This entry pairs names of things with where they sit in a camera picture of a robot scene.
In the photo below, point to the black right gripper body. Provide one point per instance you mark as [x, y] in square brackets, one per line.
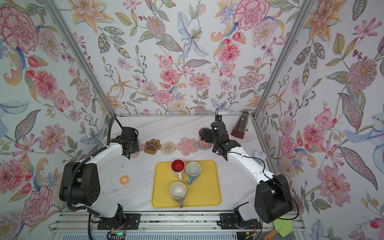
[210, 137]

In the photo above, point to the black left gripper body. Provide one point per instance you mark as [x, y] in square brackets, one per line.
[134, 147]

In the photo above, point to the pale pink flower coaster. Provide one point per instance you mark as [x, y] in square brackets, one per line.
[141, 149]

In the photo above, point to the pink mug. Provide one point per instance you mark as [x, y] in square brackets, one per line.
[202, 145]

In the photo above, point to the cork paw print coaster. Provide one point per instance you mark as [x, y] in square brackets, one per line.
[152, 146]

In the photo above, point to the white embroidered round coaster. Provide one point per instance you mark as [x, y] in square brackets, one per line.
[168, 148]

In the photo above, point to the white mug blue handle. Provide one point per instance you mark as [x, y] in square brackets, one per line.
[193, 171]

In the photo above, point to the red interior white mug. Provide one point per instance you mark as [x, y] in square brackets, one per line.
[178, 168]

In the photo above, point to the white mug purple handle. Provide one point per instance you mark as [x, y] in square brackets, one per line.
[178, 192]

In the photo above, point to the white mug light-blue handle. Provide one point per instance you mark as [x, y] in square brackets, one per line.
[105, 139]

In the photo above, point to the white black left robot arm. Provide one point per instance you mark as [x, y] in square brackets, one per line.
[81, 188]

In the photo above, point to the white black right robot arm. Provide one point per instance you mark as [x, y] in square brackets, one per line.
[273, 199]

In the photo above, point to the brown wooden metronome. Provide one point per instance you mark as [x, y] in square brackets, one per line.
[240, 127]

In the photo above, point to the small orange ball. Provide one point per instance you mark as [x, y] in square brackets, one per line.
[124, 180]

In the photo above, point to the white ceramic lidded jar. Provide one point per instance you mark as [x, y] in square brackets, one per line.
[260, 155]

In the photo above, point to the yellow tray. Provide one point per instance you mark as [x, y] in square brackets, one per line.
[203, 192]

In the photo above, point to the green silicone spatula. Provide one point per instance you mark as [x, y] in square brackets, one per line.
[283, 227]

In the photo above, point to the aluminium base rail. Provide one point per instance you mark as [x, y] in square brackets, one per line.
[179, 221]

